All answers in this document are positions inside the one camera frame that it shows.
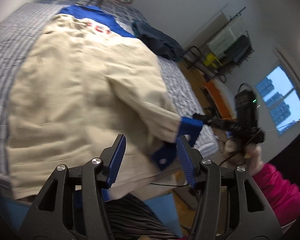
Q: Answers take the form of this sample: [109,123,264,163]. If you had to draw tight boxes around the right forearm magenta sleeve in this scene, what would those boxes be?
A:
[248,162,300,226]

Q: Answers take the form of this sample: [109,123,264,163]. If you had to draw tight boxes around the blue white striped quilt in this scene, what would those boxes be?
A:
[0,0,219,195]

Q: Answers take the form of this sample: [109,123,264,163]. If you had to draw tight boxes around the dark navy folded garment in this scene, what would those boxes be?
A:
[132,21,185,62]

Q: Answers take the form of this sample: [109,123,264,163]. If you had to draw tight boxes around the beige and blue work jacket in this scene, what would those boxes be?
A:
[7,6,203,199]

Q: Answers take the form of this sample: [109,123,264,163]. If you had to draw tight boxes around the orange stool with white cover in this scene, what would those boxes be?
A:
[203,80,237,120]

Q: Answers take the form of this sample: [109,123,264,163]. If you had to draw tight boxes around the black clothes rack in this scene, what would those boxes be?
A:
[182,8,254,83]

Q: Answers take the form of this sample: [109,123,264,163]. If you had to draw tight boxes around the window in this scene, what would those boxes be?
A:
[255,64,300,135]

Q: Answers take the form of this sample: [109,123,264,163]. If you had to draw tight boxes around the dark hanging clothes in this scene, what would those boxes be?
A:
[222,35,253,66]

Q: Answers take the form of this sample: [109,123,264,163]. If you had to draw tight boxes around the white striped hanging towel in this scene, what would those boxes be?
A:
[207,14,249,59]

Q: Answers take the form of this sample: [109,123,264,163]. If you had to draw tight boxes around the right hand beige knit glove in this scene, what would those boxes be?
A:
[223,139,264,176]

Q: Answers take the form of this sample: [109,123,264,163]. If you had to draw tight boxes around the yellow box on rack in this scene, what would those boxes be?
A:
[204,53,220,69]

